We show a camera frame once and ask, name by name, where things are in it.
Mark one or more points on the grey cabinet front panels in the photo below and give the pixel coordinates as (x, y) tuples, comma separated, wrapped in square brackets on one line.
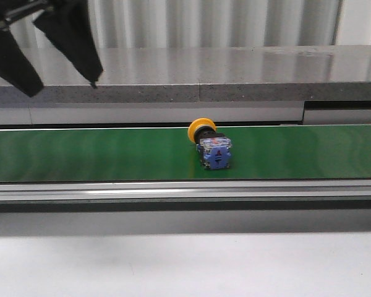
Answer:
[(310, 112)]

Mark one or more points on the green conveyor belt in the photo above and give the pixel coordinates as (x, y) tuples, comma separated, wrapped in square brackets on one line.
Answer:
[(265, 152)]

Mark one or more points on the aluminium conveyor frame rail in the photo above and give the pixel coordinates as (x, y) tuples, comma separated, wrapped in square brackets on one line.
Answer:
[(230, 190)]

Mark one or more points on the grey speckled stone countertop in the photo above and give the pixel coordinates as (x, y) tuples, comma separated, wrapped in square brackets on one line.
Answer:
[(165, 75)]

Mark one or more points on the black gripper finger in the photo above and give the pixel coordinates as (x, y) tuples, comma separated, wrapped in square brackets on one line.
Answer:
[(66, 24), (15, 68)]

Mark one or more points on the white pleated curtain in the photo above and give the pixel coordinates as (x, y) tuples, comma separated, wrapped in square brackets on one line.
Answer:
[(224, 24)]

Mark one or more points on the yellow push button switch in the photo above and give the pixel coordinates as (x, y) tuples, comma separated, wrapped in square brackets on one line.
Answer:
[(214, 148)]

